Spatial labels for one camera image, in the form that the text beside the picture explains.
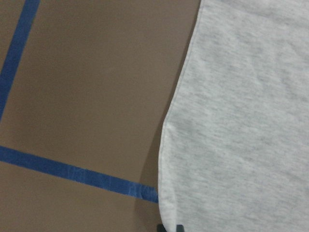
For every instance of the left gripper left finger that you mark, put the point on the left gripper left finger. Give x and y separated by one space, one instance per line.
160 228

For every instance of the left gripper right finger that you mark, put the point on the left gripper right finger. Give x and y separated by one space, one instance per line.
179 228

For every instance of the grey cartoon print t-shirt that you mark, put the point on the grey cartoon print t-shirt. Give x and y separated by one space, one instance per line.
234 150

